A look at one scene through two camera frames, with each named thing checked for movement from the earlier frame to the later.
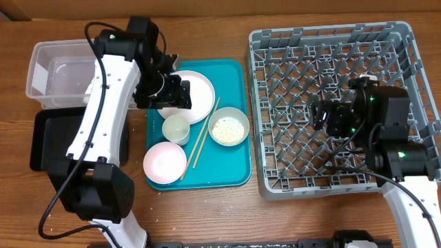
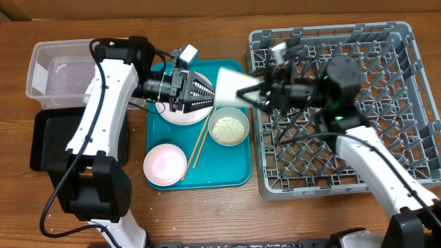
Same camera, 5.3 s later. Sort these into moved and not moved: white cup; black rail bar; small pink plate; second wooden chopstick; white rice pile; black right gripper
Moved: black right gripper; white cup
Not moved: black rail bar; white rice pile; small pink plate; second wooden chopstick
